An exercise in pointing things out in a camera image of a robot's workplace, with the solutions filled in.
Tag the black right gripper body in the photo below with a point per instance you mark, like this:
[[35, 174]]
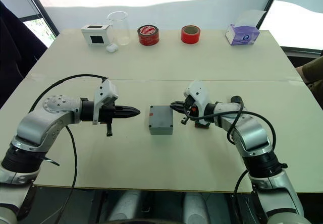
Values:
[[189, 108]]

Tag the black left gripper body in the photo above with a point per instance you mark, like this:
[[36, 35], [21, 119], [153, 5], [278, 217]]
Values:
[[107, 114]]

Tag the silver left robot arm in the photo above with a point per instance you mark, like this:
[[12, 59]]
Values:
[[38, 125]]

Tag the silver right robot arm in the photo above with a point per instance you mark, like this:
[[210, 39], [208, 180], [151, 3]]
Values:
[[252, 133]]

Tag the grey screwed junction box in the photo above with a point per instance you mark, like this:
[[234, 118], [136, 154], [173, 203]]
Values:
[[160, 119]]

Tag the white box with black squares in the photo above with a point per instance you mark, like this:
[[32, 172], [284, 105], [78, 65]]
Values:
[[96, 35]]

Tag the purple tissue box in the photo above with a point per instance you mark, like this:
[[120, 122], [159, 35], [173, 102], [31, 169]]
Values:
[[242, 36]]

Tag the small white earbud case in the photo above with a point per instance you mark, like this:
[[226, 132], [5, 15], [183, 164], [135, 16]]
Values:
[[112, 48]]

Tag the bright red tape roll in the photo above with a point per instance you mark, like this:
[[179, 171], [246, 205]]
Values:
[[190, 36]]

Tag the dark red printed tape roll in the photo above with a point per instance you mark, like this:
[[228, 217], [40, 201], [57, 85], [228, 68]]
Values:
[[149, 36]]

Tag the clear glass beaker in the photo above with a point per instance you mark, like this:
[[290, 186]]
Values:
[[121, 29]]

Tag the grey rounded shape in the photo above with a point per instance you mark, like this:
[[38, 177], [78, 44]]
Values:
[[196, 209]]

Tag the dark hanging jacket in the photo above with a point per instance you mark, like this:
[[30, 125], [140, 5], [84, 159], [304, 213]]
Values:
[[12, 52]]

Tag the person in olive clothing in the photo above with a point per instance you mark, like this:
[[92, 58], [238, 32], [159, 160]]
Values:
[[313, 75]]

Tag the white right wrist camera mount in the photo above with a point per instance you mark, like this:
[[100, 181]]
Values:
[[199, 92]]

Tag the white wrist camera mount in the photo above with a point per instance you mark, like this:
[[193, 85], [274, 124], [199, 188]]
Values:
[[199, 92], [107, 89]]

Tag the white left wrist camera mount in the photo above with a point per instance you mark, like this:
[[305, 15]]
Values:
[[107, 89]]

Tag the black window frame bar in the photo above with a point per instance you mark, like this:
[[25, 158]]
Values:
[[40, 10], [271, 3]]

